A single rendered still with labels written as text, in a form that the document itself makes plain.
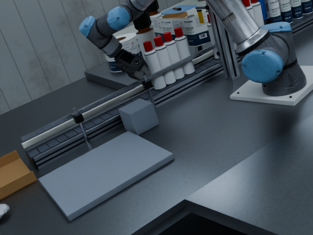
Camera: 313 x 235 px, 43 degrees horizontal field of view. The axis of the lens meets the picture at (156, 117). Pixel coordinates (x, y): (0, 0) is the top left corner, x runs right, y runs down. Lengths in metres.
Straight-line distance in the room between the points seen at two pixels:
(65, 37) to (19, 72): 0.58
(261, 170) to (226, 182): 0.10
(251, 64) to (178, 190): 0.44
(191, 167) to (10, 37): 2.89
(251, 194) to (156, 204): 0.24
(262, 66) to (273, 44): 0.07
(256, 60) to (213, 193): 0.43
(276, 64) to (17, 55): 2.93
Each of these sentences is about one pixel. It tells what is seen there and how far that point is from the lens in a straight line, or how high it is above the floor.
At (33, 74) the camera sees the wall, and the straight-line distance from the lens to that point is 3.91.
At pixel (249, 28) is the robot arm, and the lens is 1.25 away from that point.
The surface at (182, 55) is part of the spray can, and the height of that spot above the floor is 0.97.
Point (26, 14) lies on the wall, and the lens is 3.91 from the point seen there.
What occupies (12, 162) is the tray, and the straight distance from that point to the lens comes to 1.65.
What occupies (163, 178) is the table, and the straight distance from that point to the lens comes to 1.16.
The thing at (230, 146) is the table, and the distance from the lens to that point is 1.22.
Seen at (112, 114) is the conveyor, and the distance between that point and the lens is 1.59.
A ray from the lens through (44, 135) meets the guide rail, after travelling 1.56.
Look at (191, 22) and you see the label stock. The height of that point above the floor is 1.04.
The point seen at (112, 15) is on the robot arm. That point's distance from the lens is 1.45.
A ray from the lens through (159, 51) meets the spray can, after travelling 1.65.
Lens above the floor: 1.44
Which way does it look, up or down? 23 degrees down
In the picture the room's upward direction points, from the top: 18 degrees counter-clockwise
